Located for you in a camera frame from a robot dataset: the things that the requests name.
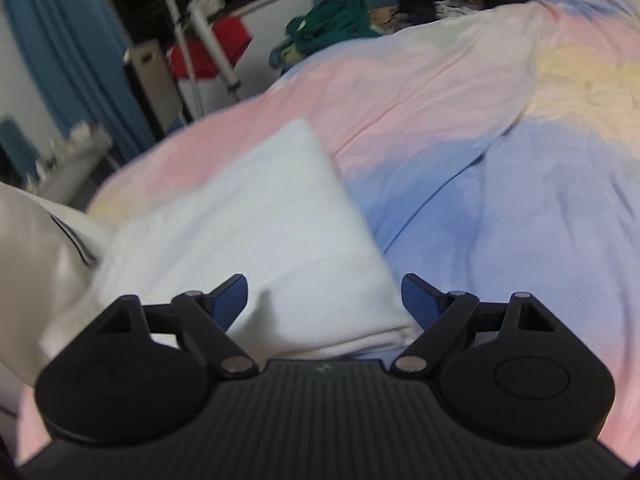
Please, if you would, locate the red garment on rack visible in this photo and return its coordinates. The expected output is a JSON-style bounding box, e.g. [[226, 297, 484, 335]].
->
[[168, 15, 253, 82]]

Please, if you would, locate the white dressing table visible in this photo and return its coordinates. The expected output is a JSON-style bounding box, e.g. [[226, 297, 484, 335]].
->
[[25, 122, 119, 205]]

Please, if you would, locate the green clothes pile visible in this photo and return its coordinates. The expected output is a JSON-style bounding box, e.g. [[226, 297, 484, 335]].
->
[[268, 0, 381, 73]]

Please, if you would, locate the left blue curtain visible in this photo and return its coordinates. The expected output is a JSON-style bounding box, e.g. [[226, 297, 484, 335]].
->
[[2, 0, 155, 162]]

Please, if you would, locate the white jacket with striped trim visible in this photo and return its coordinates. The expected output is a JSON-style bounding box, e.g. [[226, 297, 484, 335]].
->
[[1, 184, 115, 386]]

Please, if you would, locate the white garment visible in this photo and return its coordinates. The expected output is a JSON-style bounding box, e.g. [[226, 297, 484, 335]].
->
[[69, 117, 424, 361]]

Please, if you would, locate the beige upright box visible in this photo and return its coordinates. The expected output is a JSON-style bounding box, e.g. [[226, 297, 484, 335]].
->
[[122, 40, 191, 141]]

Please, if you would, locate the white garment steamer stand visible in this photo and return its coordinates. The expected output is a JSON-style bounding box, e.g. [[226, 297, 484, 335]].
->
[[164, 0, 245, 118]]

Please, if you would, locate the pastel pink blue bedsheet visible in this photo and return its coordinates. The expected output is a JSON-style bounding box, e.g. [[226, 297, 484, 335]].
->
[[90, 0, 639, 462]]

